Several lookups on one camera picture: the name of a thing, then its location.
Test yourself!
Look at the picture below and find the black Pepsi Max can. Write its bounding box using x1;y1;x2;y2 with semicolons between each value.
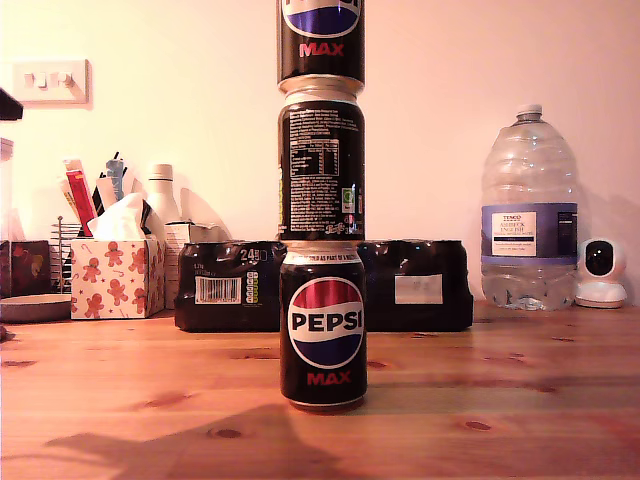
277;87;366;242
276;0;366;94
278;240;369;413

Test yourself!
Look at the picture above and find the black Pepsi Max multipack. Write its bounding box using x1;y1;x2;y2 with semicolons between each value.
173;238;475;333

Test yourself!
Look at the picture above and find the cream paper packet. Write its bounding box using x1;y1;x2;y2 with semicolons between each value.
57;158;84;221

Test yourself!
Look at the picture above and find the red snack packet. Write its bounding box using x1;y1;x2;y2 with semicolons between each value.
63;168;97;236

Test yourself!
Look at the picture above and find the white paper tissue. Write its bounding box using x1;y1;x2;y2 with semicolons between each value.
89;192;151;240

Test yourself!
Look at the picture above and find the white slim bottle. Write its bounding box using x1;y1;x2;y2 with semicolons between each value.
143;163;181;236

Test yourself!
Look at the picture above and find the round shallow plate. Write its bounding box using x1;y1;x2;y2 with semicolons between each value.
0;293;72;324

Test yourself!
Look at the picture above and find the gingerbread print tissue box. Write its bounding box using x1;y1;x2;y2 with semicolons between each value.
69;237;166;320

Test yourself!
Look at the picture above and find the small white carton box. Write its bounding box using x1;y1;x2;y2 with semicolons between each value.
162;219;222;310

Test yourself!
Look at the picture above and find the large clear water bottle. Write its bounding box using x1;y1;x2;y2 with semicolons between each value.
480;103;581;311

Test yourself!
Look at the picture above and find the white wall light switch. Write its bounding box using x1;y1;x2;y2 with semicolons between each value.
10;58;93;109

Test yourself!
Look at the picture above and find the metal wire rack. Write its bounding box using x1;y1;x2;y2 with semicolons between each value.
48;214;81;294

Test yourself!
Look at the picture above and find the small white round camera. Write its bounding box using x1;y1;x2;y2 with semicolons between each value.
573;237;628;309

